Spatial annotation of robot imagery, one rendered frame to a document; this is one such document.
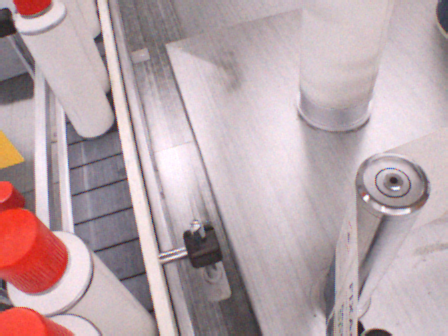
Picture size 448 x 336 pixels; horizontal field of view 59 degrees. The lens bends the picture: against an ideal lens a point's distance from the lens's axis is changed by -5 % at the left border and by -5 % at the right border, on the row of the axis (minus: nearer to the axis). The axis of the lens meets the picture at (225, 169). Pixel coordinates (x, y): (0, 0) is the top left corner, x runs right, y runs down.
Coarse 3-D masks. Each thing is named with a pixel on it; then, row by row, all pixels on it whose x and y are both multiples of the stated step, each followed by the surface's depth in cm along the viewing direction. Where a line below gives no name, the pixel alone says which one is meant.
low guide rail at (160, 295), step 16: (112, 32) 58; (112, 48) 54; (112, 64) 52; (112, 80) 50; (128, 112) 49; (128, 128) 45; (128, 144) 44; (128, 160) 43; (128, 176) 41; (144, 192) 41; (144, 208) 39; (144, 224) 38; (144, 240) 37; (144, 256) 36; (160, 272) 35; (160, 288) 34; (160, 304) 33; (160, 320) 33
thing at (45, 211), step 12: (36, 72) 45; (36, 84) 44; (48, 84) 45; (36, 96) 43; (48, 96) 44; (36, 108) 42; (48, 108) 43; (36, 120) 41; (48, 120) 42; (36, 132) 40; (48, 132) 41; (36, 144) 39; (48, 144) 40; (36, 156) 38; (48, 156) 39; (36, 168) 37; (48, 168) 38; (36, 180) 36; (48, 180) 37; (36, 192) 36; (48, 192) 36; (36, 204) 35; (48, 204) 35; (48, 216) 34
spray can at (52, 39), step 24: (24, 0) 35; (48, 0) 36; (24, 24) 37; (48, 24) 37; (72, 24) 39; (48, 48) 38; (72, 48) 40; (48, 72) 41; (72, 72) 41; (72, 96) 43; (96, 96) 46; (72, 120) 47; (96, 120) 47
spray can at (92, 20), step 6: (78, 0) 56; (84, 0) 56; (90, 0) 58; (84, 6) 57; (90, 6) 58; (84, 12) 57; (90, 12) 58; (84, 18) 58; (90, 18) 59; (96, 18) 60; (90, 24) 59; (96, 24) 60; (90, 30) 60; (96, 30) 61; (96, 36) 61
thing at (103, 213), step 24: (96, 0) 68; (72, 144) 50; (96, 144) 49; (120, 144) 49; (72, 168) 47; (96, 168) 47; (120, 168) 47; (72, 192) 45; (96, 192) 45; (120, 192) 45; (96, 216) 43; (120, 216) 43; (96, 240) 42; (120, 240) 41; (120, 264) 40; (144, 264) 39; (144, 288) 38
